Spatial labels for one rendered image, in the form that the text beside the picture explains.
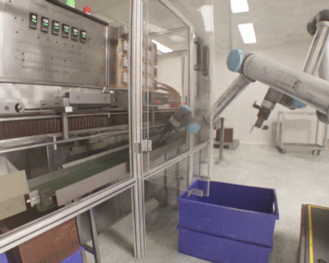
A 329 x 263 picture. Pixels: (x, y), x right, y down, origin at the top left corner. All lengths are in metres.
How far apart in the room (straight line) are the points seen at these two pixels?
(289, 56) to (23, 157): 5.93
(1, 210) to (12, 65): 0.81
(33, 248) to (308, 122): 5.90
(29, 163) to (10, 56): 0.63
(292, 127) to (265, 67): 5.03
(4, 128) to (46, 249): 0.53
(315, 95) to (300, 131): 5.15
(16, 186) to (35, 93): 0.63
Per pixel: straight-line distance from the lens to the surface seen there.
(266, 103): 1.38
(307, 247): 1.22
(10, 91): 1.22
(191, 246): 1.43
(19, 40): 1.37
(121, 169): 1.15
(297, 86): 0.85
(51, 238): 0.97
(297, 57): 6.08
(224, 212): 1.22
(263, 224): 1.23
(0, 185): 0.80
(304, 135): 5.99
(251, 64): 0.98
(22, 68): 1.34
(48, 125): 1.01
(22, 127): 0.95
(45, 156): 1.15
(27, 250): 0.94
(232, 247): 1.35
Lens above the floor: 0.99
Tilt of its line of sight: 7 degrees down
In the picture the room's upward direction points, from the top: straight up
